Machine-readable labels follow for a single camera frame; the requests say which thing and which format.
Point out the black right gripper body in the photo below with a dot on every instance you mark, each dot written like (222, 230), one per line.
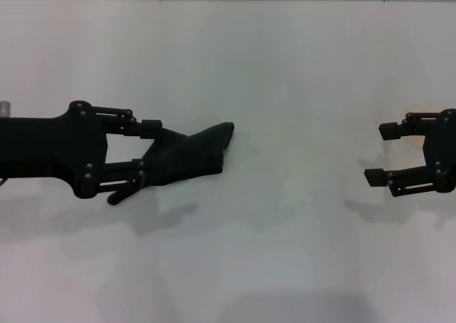
(443, 152)

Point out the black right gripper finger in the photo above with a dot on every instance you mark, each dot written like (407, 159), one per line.
(399, 128)
(395, 180)

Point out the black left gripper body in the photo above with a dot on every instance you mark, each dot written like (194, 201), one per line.
(53, 152)

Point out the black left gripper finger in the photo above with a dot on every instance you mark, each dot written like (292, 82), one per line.
(132, 175)
(135, 125)

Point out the white paper cup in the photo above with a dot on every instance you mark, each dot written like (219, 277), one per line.
(406, 155)

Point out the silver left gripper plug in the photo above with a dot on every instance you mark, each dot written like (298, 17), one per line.
(5, 108)

